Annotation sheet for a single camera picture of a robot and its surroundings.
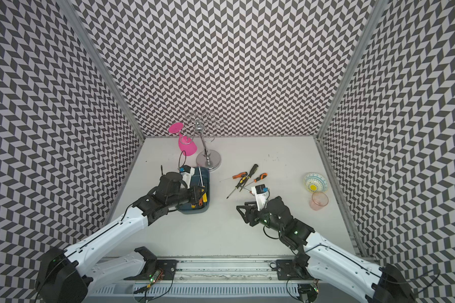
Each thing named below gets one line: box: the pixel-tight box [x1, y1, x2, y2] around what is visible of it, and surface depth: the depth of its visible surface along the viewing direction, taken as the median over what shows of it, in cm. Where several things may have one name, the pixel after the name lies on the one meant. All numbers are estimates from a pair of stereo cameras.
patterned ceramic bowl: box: [303, 172, 329, 194], surface depth 98 cm
